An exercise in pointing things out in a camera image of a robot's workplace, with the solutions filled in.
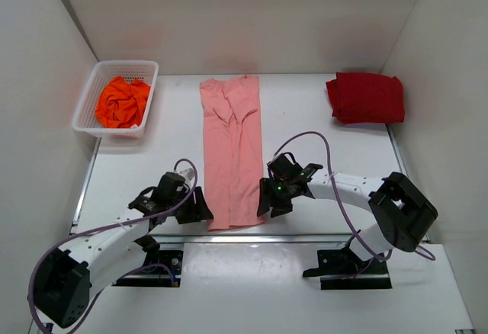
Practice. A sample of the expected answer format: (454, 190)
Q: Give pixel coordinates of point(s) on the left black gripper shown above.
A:
(198, 210)

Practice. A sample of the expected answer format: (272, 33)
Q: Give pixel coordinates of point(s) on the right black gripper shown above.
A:
(279, 209)

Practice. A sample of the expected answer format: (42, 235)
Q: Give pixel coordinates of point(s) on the pink t shirt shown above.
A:
(233, 161)

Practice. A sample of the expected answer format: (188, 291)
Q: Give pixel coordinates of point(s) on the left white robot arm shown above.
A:
(71, 274)

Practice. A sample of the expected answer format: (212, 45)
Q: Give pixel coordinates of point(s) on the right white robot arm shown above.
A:
(383, 214)

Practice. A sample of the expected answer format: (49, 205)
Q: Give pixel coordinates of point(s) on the red folded t shirt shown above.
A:
(361, 97)

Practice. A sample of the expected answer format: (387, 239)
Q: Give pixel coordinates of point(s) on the orange t shirt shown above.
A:
(122, 104)

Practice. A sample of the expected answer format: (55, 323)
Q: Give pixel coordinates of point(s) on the white plastic basket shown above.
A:
(84, 119)

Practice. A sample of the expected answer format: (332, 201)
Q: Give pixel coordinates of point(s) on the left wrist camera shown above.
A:
(187, 174)

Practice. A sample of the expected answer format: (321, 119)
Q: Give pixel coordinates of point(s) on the aluminium rail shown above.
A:
(252, 239)

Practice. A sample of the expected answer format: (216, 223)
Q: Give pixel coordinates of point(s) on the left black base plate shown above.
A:
(160, 269)

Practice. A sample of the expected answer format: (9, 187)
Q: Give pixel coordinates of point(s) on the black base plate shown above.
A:
(338, 275)
(160, 269)

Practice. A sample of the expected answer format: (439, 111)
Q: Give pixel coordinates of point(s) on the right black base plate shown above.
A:
(338, 275)

